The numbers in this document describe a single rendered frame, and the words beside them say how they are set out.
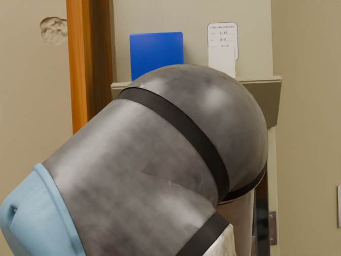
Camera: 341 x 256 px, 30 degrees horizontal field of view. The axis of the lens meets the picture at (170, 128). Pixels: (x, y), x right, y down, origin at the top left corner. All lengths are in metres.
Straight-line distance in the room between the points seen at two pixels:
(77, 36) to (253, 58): 0.36
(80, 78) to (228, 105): 0.78
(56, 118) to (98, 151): 1.33
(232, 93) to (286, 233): 1.33
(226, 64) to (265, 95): 0.10
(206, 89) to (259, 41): 0.85
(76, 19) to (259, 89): 0.37
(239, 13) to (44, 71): 0.66
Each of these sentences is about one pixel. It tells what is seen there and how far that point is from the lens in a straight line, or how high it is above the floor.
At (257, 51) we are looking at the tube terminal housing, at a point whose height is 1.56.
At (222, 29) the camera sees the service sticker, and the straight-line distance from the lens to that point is 1.31.
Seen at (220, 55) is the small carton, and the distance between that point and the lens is 1.23.
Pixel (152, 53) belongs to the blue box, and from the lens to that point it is 1.20.
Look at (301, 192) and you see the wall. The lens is 1.79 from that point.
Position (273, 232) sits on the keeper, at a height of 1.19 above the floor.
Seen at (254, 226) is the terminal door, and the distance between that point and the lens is 1.20.
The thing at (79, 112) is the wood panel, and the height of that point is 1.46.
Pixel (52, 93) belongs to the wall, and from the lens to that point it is 1.77.
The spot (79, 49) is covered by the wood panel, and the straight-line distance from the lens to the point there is 1.23.
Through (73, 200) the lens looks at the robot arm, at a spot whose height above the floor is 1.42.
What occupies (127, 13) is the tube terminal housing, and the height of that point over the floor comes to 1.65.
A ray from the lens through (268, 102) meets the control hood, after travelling 1.24.
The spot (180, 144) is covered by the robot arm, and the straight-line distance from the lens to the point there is 0.44.
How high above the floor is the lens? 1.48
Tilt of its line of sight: 3 degrees down
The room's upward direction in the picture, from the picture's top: 2 degrees counter-clockwise
